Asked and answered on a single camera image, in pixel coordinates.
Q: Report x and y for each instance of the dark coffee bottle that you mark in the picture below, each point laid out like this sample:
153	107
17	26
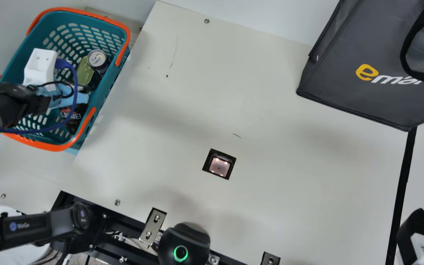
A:
73	117

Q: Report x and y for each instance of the dark grey bag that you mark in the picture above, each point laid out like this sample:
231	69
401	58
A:
363	44

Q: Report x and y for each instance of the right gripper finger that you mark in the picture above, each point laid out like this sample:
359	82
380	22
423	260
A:
418	224

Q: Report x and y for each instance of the black strip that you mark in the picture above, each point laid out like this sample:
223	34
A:
399	195

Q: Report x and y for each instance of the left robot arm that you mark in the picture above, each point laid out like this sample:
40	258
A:
6	106

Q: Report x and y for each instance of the black device with green light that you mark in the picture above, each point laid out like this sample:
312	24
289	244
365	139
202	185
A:
182	239

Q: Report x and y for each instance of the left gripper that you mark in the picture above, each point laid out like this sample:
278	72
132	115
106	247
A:
81	98

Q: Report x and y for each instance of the teal shopping basket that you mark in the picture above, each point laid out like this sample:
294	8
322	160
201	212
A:
11	64

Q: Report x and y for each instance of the rectangular tin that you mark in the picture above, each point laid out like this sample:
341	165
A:
84	73

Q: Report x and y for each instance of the can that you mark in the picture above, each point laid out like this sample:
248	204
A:
97	58

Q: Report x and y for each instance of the small square scanner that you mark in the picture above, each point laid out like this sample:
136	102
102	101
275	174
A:
219	165

